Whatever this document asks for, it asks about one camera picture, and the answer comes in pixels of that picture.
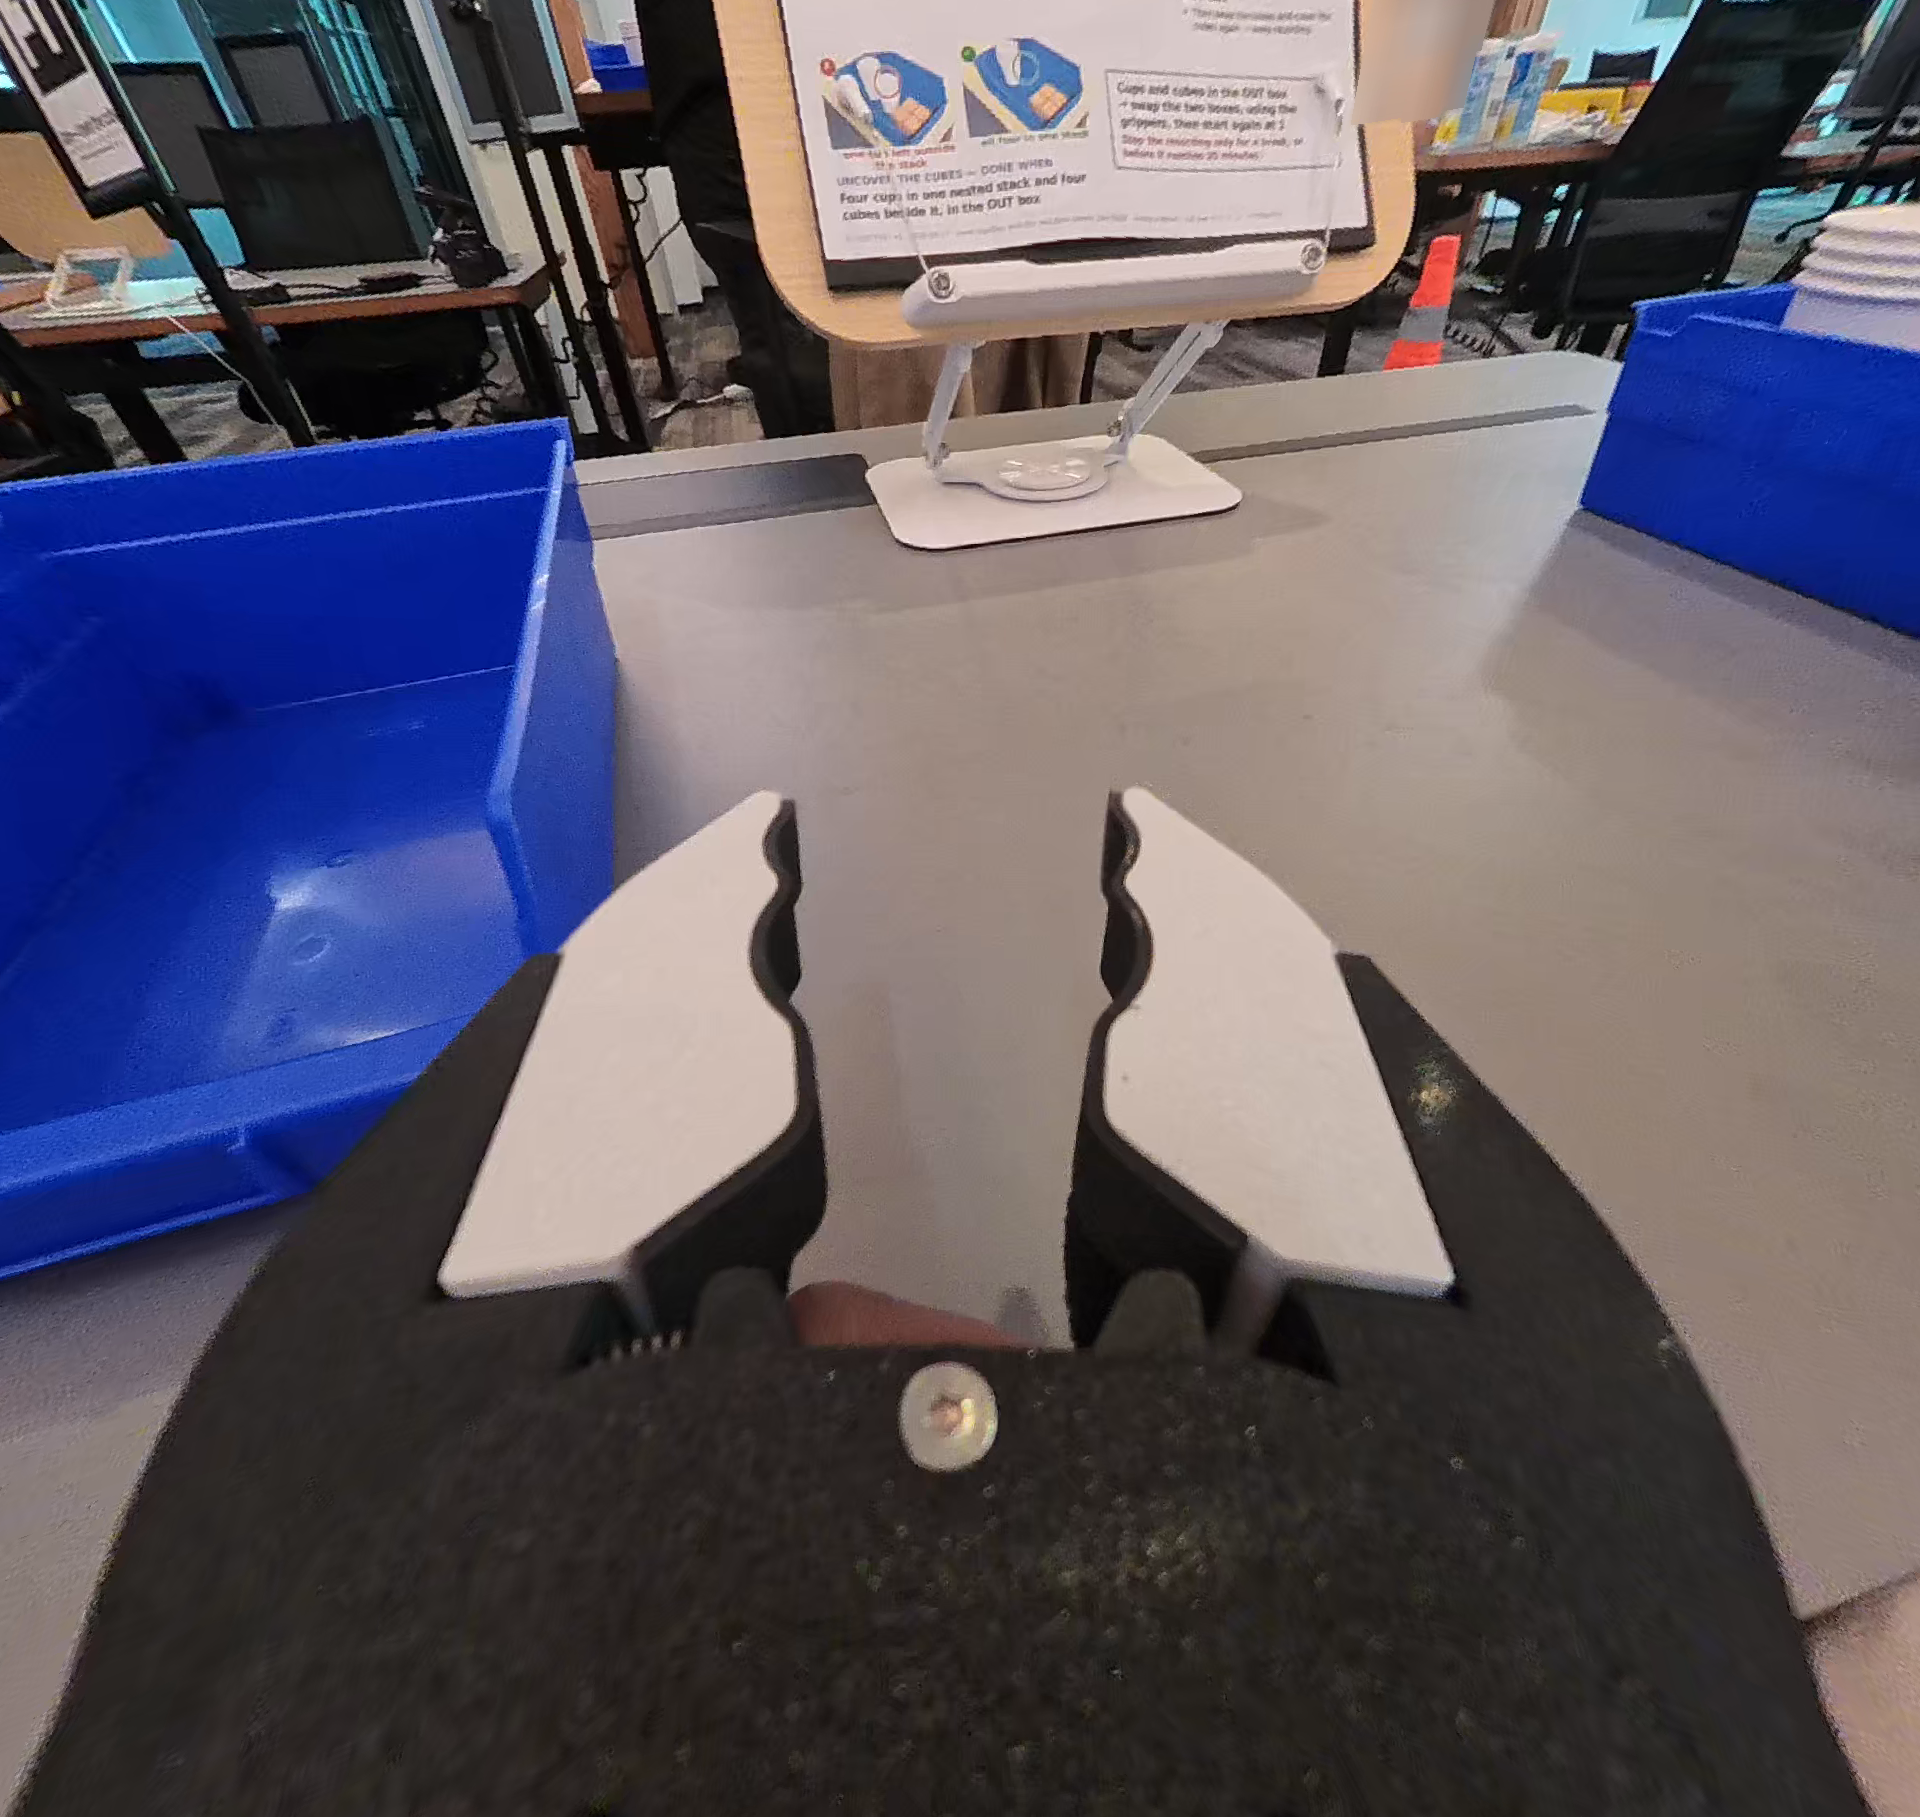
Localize black office chair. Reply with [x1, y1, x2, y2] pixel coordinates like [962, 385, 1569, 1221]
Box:
[1551, 0, 1888, 357]
[199, 119, 490, 431]

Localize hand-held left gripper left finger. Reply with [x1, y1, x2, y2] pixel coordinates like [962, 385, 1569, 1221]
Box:
[435, 791, 829, 1334]

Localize orange traffic cone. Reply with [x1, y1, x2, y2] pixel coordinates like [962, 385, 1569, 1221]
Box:
[1380, 235, 1467, 373]

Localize wooden desk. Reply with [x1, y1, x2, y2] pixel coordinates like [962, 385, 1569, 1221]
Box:
[1410, 121, 1920, 379]
[0, 257, 564, 460]

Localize person's left hand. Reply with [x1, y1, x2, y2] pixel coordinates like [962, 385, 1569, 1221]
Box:
[788, 1282, 1027, 1351]

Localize black device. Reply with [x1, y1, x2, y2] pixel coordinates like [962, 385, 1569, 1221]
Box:
[425, 189, 509, 292]

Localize printed instruction sheet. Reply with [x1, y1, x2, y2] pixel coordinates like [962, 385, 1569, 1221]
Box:
[763, 0, 1375, 263]

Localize person's beige hoodie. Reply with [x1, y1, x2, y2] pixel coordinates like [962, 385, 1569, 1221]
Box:
[1793, 1585, 1920, 1817]

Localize white blue cartons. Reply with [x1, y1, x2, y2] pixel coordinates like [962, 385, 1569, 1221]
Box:
[1458, 32, 1563, 149]

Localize black tripod with printed tag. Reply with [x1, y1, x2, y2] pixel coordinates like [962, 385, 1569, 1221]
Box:
[0, 0, 325, 451]

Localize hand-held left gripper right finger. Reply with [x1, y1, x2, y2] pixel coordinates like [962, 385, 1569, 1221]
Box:
[1065, 787, 1460, 1349]

